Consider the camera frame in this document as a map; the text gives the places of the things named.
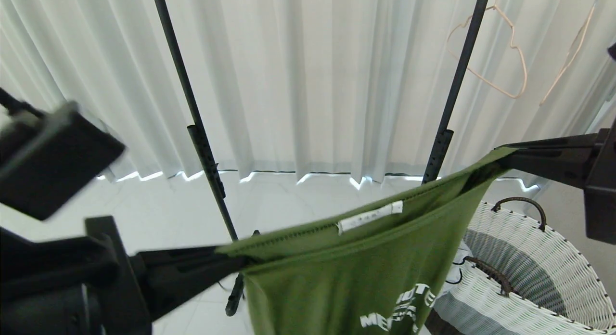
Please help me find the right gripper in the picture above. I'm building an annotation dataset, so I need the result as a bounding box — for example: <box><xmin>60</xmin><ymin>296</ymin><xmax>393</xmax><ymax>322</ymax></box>
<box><xmin>498</xmin><ymin>118</ymin><xmax>616</xmax><ymax>244</ymax></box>

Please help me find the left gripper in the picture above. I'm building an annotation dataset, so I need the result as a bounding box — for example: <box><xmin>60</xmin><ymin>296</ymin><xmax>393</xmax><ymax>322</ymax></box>
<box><xmin>0</xmin><ymin>216</ymin><xmax>248</xmax><ymax>335</ymax></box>

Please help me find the pink clothes hanger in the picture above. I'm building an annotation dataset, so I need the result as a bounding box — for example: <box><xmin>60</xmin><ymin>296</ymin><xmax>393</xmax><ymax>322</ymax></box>
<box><xmin>445</xmin><ymin>5</ymin><xmax>528</xmax><ymax>100</ymax></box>
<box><xmin>539</xmin><ymin>2</ymin><xmax>597</xmax><ymax>106</ymax></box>

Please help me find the white laundry basket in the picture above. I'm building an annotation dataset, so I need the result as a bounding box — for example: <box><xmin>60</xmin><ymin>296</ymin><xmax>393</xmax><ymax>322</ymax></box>
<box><xmin>423</xmin><ymin>196</ymin><xmax>616</xmax><ymax>335</ymax></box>

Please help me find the black clothes rack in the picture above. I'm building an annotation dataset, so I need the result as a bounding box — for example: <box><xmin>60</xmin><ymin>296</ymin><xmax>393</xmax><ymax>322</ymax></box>
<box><xmin>150</xmin><ymin>0</ymin><xmax>492</xmax><ymax>317</ymax></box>

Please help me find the white curtain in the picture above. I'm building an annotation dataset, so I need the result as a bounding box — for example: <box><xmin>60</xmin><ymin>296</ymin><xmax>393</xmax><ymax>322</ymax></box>
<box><xmin>0</xmin><ymin>0</ymin><xmax>616</xmax><ymax>192</ymax></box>

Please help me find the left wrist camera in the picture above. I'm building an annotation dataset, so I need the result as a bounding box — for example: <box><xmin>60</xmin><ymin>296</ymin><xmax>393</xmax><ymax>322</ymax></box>
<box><xmin>0</xmin><ymin>100</ymin><xmax>127</xmax><ymax>221</ymax></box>

